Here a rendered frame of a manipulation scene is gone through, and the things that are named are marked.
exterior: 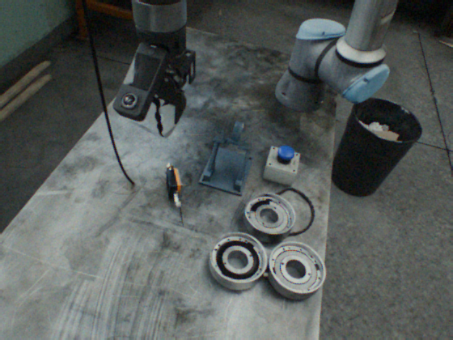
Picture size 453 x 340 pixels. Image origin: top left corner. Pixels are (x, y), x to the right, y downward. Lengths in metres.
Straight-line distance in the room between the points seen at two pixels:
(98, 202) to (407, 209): 1.73
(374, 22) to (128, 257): 0.69
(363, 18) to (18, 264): 0.83
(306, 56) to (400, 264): 1.21
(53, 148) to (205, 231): 1.47
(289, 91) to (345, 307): 0.98
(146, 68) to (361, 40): 0.53
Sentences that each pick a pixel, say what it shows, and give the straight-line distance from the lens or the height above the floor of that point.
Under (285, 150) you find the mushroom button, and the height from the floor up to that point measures 0.87.
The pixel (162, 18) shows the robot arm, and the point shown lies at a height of 1.20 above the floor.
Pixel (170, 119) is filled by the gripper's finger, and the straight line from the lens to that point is 0.66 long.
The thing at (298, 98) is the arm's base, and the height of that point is 0.84.
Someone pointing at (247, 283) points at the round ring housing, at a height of 0.84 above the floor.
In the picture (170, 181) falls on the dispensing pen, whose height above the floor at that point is 0.84.
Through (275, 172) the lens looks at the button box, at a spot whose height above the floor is 0.83.
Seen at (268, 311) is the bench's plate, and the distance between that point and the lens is 0.71.
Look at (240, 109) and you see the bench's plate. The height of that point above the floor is 0.80.
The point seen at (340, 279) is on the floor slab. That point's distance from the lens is 1.78.
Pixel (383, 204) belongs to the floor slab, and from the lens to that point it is 2.16.
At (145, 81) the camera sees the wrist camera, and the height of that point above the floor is 1.12.
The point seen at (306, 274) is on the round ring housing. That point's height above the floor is 0.83.
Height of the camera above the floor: 1.43
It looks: 46 degrees down
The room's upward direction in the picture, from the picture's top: 11 degrees clockwise
